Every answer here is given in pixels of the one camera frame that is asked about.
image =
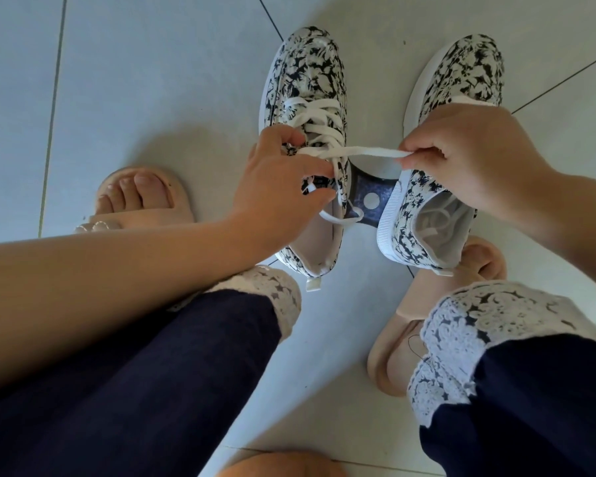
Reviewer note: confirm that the person's left hand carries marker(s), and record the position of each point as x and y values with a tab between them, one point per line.
273	198

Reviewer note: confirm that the person's right hand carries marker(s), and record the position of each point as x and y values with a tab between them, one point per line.
482	158

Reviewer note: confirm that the bright white shoelace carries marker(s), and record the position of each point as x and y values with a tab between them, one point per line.
372	151
434	216

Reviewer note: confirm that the floral sneaker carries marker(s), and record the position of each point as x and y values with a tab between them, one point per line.
308	59
462	64

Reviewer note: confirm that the person's left forearm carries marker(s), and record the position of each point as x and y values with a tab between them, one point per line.
89	303

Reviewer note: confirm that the person's right leg navy trousers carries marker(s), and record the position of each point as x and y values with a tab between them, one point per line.
521	392

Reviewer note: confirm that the person's leg navy trousers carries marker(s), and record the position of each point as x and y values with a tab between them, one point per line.
521	392
129	392

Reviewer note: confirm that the person's left leg navy trousers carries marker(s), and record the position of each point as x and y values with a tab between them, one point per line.
129	392

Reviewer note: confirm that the pink slipper with white charms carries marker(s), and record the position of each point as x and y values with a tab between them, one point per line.
134	198

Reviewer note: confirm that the pink slipper with green charm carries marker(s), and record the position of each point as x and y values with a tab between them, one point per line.
392	357

